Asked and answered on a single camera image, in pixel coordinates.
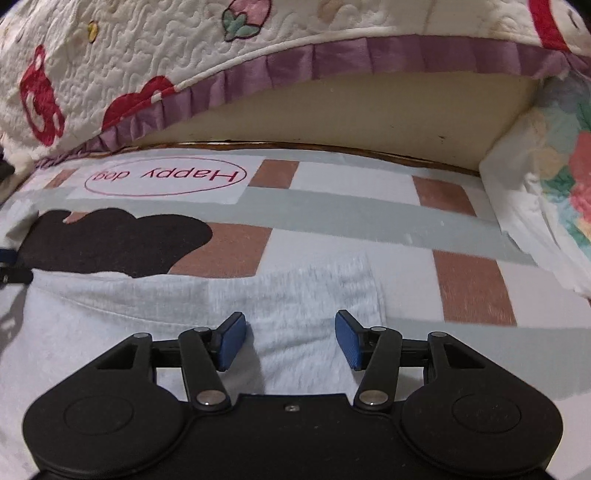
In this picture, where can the cream mattress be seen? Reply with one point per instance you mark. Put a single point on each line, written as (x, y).
(351, 115)

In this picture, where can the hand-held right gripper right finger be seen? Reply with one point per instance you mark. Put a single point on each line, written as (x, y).
(349, 339)

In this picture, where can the brown wooden bed rail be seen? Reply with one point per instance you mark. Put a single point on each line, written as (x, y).
(351, 151)

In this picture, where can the light grey garment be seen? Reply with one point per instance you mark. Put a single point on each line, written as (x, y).
(295, 300)

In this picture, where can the plaid printed bed sheet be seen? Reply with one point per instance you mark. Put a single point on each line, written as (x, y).
(351, 212)

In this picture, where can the white floral quilt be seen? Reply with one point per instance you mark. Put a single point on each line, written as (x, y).
(549, 194)

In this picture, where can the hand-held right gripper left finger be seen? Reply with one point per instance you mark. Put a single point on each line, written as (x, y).
(232, 339)

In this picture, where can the quilted strawberry print blanket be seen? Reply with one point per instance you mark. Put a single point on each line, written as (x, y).
(138, 50)

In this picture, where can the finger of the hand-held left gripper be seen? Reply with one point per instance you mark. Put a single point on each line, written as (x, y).
(16, 276)

